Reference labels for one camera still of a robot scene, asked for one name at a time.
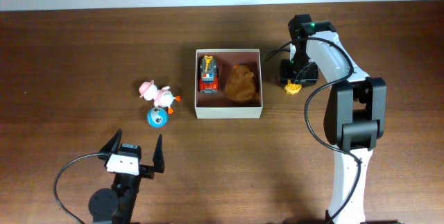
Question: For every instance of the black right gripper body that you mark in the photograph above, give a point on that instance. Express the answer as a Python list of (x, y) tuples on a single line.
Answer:
[(299, 78)]

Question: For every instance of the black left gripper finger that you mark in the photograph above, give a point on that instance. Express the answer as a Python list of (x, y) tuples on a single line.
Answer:
[(158, 157), (112, 146)]

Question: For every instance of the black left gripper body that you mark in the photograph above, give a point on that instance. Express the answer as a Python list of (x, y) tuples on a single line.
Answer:
[(147, 172)]

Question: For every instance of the yellow small toy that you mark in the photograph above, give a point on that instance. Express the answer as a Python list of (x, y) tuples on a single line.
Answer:
[(292, 88)]

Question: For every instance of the brown plush bear toy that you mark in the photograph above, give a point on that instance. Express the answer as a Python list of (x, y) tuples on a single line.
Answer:
[(241, 86)]

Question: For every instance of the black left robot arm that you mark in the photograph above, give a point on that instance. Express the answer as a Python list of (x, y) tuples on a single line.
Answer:
[(116, 204)]

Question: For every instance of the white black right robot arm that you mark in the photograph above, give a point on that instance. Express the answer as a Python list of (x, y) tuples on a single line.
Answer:
[(355, 113)]

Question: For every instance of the blue grey ball toy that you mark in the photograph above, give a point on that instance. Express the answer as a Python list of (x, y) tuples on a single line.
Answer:
[(157, 117)]

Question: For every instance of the pink white duck toy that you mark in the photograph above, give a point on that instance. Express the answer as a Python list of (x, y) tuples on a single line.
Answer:
[(162, 97)]

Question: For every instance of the white cardboard box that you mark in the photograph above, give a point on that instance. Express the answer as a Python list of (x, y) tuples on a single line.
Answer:
[(217, 105)]

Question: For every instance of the red grey toy truck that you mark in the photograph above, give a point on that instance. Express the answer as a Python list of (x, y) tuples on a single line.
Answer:
[(208, 82)]

